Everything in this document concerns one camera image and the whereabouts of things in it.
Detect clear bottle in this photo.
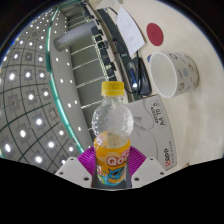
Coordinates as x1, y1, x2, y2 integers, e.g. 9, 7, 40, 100
91, 80, 134, 189

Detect printed white paper sheet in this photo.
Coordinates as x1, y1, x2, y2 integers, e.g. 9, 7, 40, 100
116, 7, 146, 58

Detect ceiling lights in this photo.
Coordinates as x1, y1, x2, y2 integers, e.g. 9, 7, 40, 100
0, 6, 84, 164

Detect flat round red coaster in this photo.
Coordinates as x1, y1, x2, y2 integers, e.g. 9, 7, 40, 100
146, 22, 165, 47

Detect long curved conference desk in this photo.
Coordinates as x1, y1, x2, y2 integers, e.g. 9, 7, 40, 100
79, 0, 141, 101

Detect row of black office chairs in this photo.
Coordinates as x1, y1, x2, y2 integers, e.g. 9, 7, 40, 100
89, 26, 118, 81

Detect white copy paper box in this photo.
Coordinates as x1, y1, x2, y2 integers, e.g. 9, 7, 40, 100
125, 94, 178, 172

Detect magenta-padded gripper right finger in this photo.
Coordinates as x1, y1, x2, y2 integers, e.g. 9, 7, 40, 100
127, 145, 167, 188

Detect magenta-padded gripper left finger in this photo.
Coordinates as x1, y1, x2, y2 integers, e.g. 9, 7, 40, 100
54, 145, 98, 189

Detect white patterned paper cup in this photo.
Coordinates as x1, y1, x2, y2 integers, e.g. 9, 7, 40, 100
146, 51, 200, 99

